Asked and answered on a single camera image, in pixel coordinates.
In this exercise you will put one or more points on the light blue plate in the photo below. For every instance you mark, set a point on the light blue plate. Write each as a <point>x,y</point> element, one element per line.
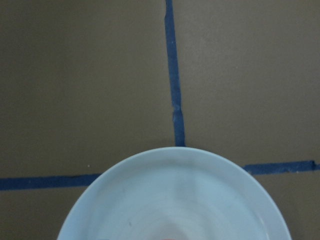
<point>175,193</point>

